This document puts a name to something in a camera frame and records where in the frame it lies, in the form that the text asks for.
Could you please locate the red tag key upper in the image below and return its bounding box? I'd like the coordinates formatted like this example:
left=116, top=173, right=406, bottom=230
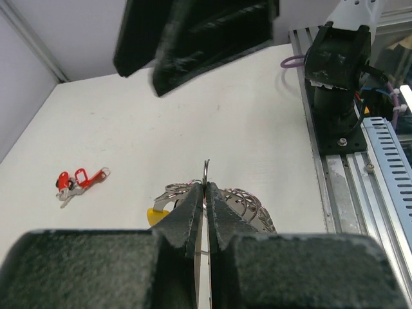
left=55, top=171, right=84, bottom=209

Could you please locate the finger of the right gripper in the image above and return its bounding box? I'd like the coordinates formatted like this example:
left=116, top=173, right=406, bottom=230
left=113, top=0, right=173, bottom=77
left=152, top=0, right=279, bottom=97

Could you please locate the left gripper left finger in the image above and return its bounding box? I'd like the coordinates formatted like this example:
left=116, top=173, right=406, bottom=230
left=1, top=184, right=203, bottom=308

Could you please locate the white slotted cable duct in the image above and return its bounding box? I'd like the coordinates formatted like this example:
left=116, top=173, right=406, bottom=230
left=362, top=116, right=412, bottom=226

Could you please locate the red tag key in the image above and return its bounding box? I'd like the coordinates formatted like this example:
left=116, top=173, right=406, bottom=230
left=55, top=171, right=84, bottom=209
left=75, top=167, right=111, bottom=190

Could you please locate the aluminium mounting rail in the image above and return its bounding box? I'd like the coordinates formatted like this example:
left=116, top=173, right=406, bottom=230
left=288, top=27, right=412, bottom=236

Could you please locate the red tag key lower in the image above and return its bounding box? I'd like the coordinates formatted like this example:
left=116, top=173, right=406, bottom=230
left=75, top=167, right=111, bottom=190

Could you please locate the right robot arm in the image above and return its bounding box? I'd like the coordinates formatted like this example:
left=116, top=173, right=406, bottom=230
left=113, top=1, right=386, bottom=98

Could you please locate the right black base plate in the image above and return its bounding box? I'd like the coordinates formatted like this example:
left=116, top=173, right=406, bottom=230
left=305, top=80, right=367, bottom=156

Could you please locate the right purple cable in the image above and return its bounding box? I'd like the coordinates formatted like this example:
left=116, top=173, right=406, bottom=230
left=280, top=55, right=407, bottom=136

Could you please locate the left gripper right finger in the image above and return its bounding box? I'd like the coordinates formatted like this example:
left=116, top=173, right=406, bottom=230
left=205, top=182, right=405, bottom=309

